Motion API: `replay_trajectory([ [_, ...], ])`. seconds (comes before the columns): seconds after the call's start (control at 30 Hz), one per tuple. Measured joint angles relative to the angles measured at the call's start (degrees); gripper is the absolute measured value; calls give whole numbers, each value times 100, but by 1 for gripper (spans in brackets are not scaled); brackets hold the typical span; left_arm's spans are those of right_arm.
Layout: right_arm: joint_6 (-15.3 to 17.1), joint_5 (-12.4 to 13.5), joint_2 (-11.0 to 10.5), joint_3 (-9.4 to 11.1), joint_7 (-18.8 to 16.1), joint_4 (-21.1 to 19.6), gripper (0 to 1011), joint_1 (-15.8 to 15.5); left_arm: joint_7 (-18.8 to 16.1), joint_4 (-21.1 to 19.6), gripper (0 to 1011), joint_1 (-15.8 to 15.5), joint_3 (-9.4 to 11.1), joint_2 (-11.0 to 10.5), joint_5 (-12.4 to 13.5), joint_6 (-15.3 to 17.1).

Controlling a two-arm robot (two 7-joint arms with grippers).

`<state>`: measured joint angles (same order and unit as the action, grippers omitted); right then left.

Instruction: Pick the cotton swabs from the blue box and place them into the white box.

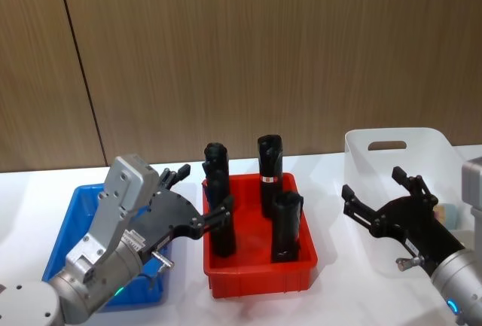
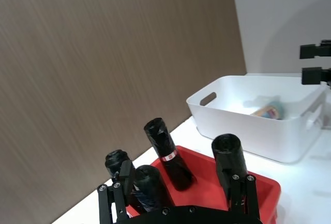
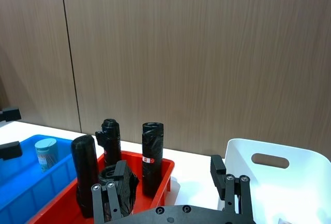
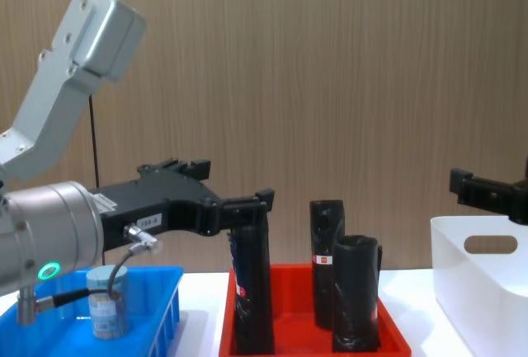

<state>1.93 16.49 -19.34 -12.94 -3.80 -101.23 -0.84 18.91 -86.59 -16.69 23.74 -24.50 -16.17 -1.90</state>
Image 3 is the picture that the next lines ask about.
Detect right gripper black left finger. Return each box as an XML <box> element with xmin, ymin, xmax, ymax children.
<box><xmin>91</xmin><ymin>160</ymin><xmax>130</xmax><ymax>224</ymax></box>

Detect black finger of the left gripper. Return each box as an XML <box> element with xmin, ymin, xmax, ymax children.
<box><xmin>0</xmin><ymin>141</ymin><xmax>23</xmax><ymax>160</ymax></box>
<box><xmin>0</xmin><ymin>107</ymin><xmax>22</xmax><ymax>123</ymax></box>

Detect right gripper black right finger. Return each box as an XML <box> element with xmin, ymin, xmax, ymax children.
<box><xmin>209</xmin><ymin>154</ymin><xmax>253</xmax><ymax>219</ymax></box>

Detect crumpled black bag roll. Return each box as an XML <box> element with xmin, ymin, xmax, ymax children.
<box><xmin>98</xmin><ymin>164</ymin><xmax>140</xmax><ymax>221</ymax></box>

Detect blue plastic bin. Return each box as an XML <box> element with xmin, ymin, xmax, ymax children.
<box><xmin>0</xmin><ymin>134</ymin><xmax>78</xmax><ymax>224</ymax></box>

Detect teal round canister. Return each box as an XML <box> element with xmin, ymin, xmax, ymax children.
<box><xmin>34</xmin><ymin>137</ymin><xmax>58</xmax><ymax>173</ymax></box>

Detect smooth black bag roll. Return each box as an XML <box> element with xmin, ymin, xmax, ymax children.
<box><xmin>70</xmin><ymin>135</ymin><xmax>101</xmax><ymax>219</ymax></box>

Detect red plastic bin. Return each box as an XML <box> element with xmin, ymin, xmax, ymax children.
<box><xmin>25</xmin><ymin>150</ymin><xmax>175</xmax><ymax>224</ymax></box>

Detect black bag roll red label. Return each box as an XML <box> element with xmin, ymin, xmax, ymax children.
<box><xmin>141</xmin><ymin>122</ymin><xmax>165</xmax><ymax>197</ymax></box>

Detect white plastic basket with handle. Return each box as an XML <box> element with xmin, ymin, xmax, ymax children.
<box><xmin>217</xmin><ymin>138</ymin><xmax>331</xmax><ymax>224</ymax></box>

